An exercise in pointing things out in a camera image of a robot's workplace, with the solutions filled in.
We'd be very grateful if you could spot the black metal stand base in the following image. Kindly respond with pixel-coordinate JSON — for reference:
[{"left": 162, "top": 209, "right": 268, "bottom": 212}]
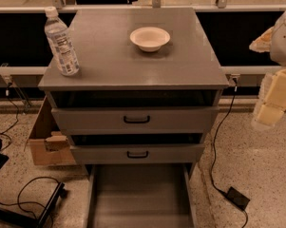
[{"left": 0, "top": 181, "right": 67, "bottom": 228}]

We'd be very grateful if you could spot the black power cable right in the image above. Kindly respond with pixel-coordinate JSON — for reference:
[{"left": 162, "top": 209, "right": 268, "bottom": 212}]
[{"left": 209, "top": 76, "right": 239, "bottom": 195}]

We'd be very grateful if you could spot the clear plastic water bottle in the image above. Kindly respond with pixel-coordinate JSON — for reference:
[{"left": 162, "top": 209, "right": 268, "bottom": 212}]
[{"left": 45, "top": 7, "right": 80, "bottom": 76}]

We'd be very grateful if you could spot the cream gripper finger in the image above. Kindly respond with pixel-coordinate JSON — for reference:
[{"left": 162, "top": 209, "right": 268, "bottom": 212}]
[
  {"left": 251, "top": 67, "right": 286, "bottom": 131},
  {"left": 249, "top": 27, "right": 274, "bottom": 53}
]

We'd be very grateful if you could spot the grey drawer cabinet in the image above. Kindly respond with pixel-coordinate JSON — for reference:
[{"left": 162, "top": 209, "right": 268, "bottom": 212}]
[{"left": 37, "top": 7, "right": 230, "bottom": 173}]

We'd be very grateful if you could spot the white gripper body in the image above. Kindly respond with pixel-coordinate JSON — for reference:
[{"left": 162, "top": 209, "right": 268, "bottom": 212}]
[{"left": 270, "top": 10, "right": 286, "bottom": 66}]

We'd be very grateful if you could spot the grey top drawer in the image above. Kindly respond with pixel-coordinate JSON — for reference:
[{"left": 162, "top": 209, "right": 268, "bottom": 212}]
[{"left": 51, "top": 106, "right": 219, "bottom": 135}]

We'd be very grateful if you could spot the brown cardboard box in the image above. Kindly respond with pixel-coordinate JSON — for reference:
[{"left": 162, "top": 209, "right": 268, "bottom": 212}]
[{"left": 28, "top": 98, "right": 75, "bottom": 165}]

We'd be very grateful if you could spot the black cable left wall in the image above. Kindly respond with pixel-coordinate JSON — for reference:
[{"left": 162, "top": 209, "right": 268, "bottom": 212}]
[{"left": 0, "top": 82, "right": 21, "bottom": 152}]

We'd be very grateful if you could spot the grey open bottom drawer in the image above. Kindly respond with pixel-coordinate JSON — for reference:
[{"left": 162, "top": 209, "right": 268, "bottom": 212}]
[{"left": 85, "top": 163, "right": 198, "bottom": 228}]

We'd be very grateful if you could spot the black cable on floor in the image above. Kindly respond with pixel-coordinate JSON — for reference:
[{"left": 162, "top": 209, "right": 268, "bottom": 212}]
[{"left": 0, "top": 176, "right": 62, "bottom": 228}]

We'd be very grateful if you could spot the black power adapter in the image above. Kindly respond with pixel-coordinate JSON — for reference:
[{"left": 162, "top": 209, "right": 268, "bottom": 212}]
[{"left": 225, "top": 187, "right": 250, "bottom": 211}]

